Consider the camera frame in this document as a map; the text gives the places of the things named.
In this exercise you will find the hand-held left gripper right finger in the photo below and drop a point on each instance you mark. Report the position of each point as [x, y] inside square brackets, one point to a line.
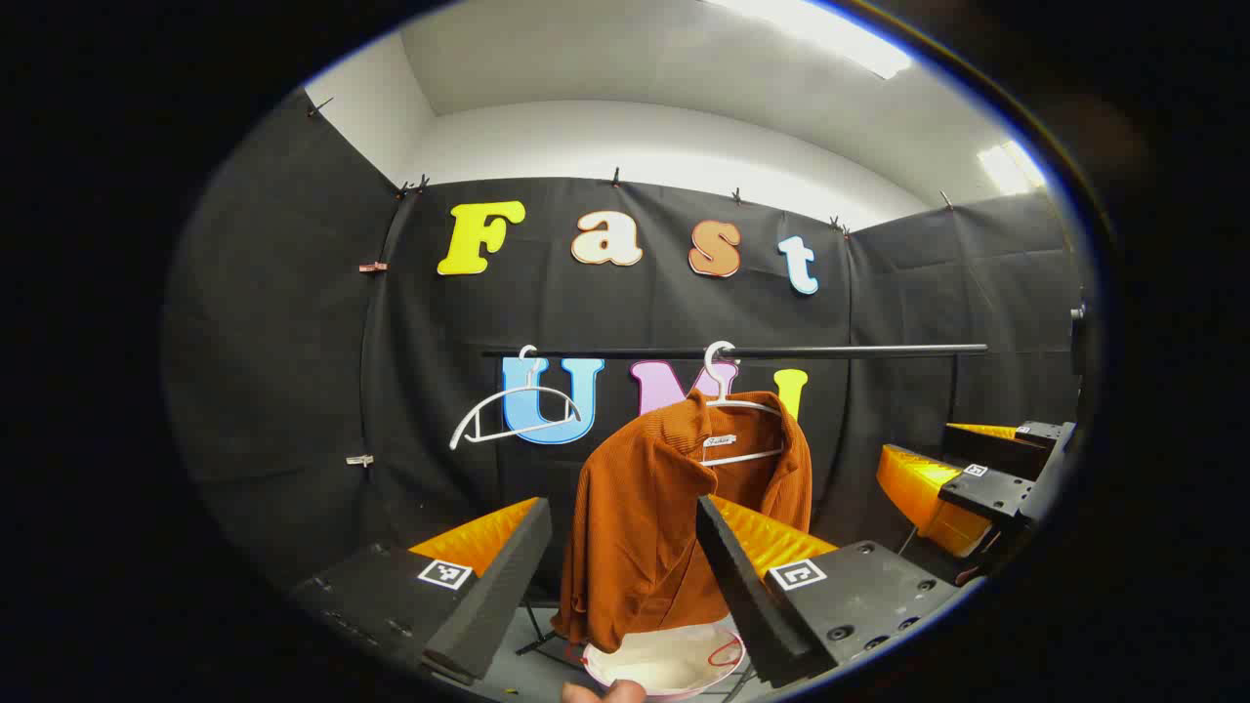
[742, 586]

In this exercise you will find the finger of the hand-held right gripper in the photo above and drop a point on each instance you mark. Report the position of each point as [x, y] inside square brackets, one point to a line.
[986, 493]
[1006, 449]

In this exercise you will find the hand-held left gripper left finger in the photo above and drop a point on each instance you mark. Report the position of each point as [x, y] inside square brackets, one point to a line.
[498, 596]

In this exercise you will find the white laundry hamper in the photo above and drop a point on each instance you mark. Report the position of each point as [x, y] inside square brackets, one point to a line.
[664, 664]

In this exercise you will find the orange ribbed shirt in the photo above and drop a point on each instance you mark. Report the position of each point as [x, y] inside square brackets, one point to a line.
[635, 527]

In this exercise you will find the white clothes hanger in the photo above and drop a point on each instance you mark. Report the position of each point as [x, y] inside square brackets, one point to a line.
[722, 389]
[527, 388]

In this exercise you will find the black clothes rack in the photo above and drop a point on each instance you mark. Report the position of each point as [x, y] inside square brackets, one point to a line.
[859, 350]

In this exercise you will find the white clip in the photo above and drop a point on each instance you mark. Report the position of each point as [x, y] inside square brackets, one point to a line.
[359, 460]

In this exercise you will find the small ceiling light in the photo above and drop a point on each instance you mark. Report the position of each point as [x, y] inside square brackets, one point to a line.
[1011, 168]

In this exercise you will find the black backdrop cloth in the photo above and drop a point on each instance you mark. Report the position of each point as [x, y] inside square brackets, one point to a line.
[293, 342]

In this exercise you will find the row of black clips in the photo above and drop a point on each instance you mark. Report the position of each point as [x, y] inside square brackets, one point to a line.
[615, 177]

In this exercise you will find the long ceiling light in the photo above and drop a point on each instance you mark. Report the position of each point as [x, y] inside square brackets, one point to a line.
[830, 34]

